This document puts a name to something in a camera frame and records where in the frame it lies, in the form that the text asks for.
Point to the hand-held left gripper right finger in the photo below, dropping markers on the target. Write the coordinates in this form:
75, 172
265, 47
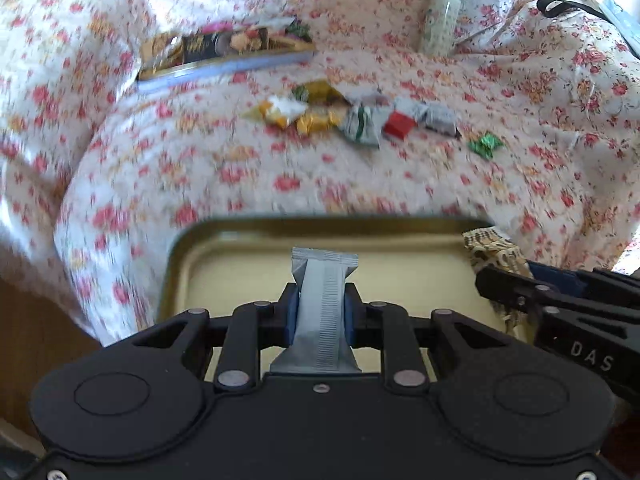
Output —
353, 317

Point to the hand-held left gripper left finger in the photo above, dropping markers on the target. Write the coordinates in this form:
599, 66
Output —
289, 317

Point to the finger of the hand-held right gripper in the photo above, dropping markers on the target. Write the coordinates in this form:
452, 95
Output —
557, 277
505, 290

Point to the grey snack packet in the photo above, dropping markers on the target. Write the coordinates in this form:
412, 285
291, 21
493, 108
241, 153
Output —
320, 300

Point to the cream brown patterned snack packet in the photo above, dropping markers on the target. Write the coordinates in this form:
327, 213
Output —
492, 252

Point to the gold tin tray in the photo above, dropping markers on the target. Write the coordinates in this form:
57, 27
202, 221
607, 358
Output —
400, 250

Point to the dark blue white snack packet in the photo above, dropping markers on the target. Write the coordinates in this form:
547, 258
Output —
439, 120

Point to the white orange snack packet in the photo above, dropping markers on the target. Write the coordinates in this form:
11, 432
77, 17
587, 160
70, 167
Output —
285, 110

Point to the yellow green snack packet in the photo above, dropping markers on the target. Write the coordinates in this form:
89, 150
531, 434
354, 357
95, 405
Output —
320, 92

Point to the floral blanket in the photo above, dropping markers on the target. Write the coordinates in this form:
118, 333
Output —
200, 170

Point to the green white snack packet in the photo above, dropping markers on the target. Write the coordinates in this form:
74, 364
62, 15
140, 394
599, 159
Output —
362, 127

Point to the red snack packet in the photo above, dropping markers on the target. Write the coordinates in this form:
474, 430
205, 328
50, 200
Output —
399, 125

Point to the gold wrapped candy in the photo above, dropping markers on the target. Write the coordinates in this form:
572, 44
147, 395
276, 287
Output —
317, 122

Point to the pale blue tin tray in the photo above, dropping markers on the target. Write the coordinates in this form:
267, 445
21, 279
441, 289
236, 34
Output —
225, 67

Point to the black snack box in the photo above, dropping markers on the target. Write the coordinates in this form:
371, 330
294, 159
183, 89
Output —
230, 45

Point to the green white tumbler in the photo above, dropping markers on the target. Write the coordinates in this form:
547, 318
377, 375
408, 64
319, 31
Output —
440, 15

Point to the purple green candy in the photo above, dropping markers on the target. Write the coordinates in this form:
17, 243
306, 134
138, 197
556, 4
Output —
299, 30

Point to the tan snack packet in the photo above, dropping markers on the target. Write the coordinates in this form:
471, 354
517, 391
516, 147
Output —
160, 52

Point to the pink snack packet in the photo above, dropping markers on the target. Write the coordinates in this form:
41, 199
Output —
217, 28

